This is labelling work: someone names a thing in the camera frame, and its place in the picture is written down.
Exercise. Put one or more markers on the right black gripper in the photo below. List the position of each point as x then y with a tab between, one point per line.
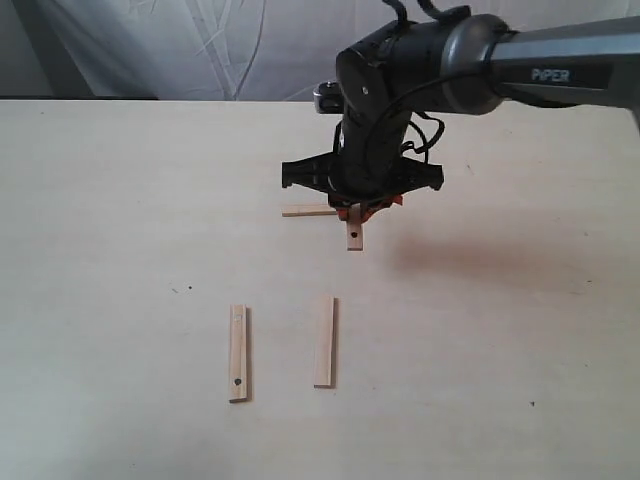
366	166

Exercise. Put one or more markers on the wood strip two dots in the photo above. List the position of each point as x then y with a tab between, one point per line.
354	228

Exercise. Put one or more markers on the plain wood strip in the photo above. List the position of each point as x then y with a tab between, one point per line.
324	372

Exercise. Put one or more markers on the wood strip with dot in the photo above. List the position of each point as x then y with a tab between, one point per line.
239	371

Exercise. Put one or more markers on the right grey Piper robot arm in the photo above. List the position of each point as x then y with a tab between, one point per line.
456	63

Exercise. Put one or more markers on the top horizontal wood strip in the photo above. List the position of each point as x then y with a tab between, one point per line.
307	210

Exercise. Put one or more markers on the white wrinkled backdrop cloth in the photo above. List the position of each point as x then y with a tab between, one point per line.
178	50

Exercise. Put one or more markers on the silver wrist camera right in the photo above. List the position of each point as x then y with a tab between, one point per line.
328	98

